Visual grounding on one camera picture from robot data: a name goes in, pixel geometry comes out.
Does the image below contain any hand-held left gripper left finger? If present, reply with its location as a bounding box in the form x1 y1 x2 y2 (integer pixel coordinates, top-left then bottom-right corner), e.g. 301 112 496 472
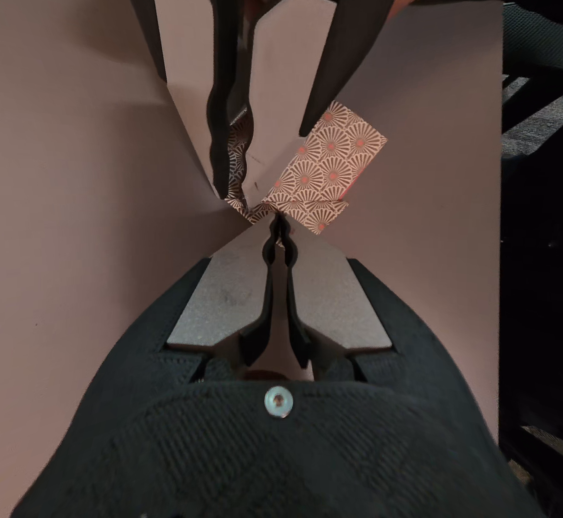
166 214 283 379

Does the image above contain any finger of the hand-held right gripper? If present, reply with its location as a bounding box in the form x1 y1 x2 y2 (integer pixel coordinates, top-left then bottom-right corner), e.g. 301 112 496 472
147 0 254 201
240 0 339 210

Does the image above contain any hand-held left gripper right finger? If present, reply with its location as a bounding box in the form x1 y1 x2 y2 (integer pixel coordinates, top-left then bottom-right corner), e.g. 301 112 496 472
277 215 393 379

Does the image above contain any fan-patterned origami paper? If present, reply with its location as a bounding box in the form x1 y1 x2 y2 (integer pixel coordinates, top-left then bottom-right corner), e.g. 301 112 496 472
224 100 389 237

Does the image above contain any black mesh office chair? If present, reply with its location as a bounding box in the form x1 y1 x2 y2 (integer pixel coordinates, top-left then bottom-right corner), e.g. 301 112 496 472
501 0 563 477

